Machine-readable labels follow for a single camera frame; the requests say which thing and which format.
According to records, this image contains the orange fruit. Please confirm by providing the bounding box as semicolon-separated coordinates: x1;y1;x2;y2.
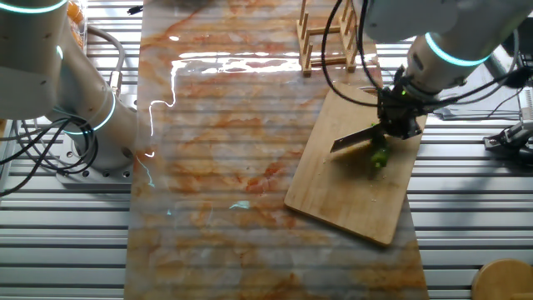
67;0;84;24
70;27;85;50

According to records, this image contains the clear plastic fruit container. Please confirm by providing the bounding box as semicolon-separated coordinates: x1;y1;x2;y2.
64;0;89;54

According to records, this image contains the steel kitchen knife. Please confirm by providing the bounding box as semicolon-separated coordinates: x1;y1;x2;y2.
330;123;387;153

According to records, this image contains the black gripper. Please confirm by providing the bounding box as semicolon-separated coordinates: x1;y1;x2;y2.
376;78;426;141

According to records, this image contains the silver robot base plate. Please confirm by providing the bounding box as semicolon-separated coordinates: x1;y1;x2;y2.
56;137;135;187

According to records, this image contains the green chili pepper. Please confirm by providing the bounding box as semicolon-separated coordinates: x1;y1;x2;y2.
369;122;391;170

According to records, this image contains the wooden dish rack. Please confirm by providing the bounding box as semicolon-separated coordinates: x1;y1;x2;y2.
296;0;364;78

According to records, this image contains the wooden mug tree stand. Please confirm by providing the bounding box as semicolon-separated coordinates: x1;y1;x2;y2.
471;257;533;300

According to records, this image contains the black base cable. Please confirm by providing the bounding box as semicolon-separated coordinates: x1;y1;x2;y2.
0;118;91;176
0;117;100;197

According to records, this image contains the bamboo cutting board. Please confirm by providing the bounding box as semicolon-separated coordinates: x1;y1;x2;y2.
284;82;428;248

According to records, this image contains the grey hose with metal connector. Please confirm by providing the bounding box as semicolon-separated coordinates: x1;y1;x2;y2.
86;25;127;98

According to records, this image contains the small grey mounted camera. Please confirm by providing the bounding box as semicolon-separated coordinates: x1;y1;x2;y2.
482;119;533;153

